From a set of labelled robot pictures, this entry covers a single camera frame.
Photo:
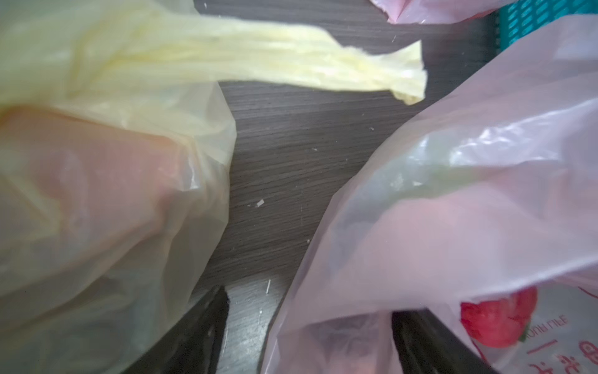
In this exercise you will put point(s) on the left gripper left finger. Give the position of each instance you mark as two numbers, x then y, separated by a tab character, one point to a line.
193	345

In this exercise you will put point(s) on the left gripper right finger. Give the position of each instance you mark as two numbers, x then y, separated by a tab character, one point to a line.
426	346

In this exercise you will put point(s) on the large pink plastic bag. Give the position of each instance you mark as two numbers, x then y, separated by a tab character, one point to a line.
481	209

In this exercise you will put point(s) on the yellow plastic bag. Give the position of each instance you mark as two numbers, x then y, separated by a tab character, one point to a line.
116	144

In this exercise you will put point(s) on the small pink plastic bag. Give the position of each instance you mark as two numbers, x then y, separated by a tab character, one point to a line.
437	11

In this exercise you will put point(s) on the teal plastic basket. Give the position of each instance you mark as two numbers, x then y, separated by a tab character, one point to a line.
521	18

